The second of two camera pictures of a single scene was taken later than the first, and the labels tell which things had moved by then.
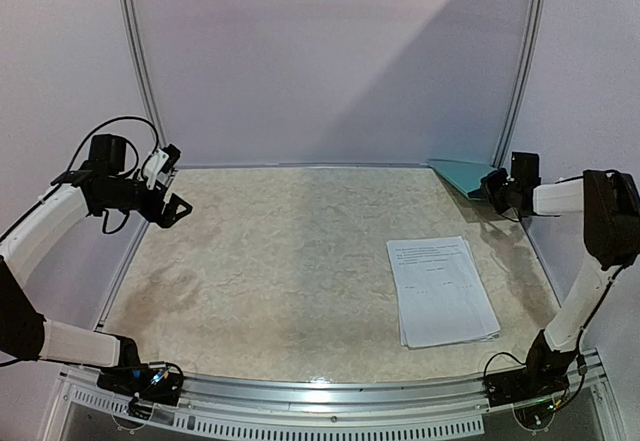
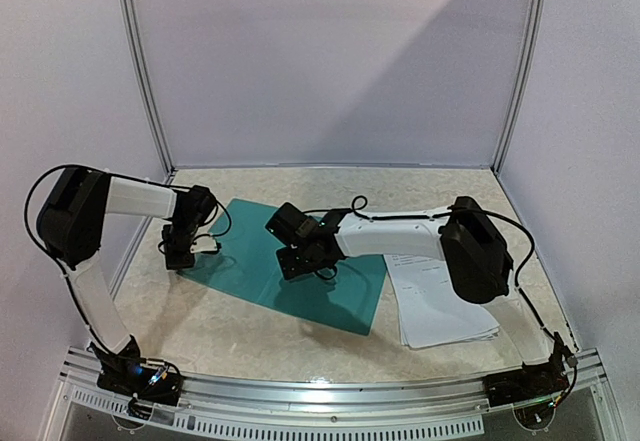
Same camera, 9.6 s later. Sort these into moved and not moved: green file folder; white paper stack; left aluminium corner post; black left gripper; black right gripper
Moved: green file folder; black left gripper; black right gripper
Not moved: white paper stack; left aluminium corner post
